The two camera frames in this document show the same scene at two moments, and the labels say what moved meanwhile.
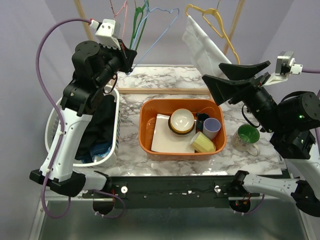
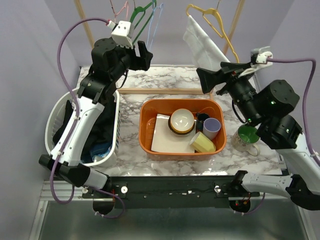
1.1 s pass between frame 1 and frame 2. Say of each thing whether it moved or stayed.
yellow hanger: stayed
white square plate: stayed
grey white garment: stayed
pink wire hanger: stayed
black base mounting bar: stayed
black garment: stayed
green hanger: moved
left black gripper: moved
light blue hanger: moved
